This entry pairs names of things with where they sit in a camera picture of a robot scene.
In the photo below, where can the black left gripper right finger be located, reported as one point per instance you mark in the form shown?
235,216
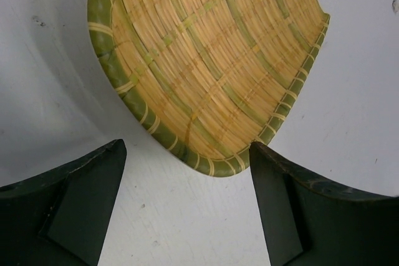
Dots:
309,219

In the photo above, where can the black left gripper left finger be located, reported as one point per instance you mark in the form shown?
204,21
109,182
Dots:
61,216

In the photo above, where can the fan-shaped bamboo pattern plate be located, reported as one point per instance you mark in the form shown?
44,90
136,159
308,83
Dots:
206,78

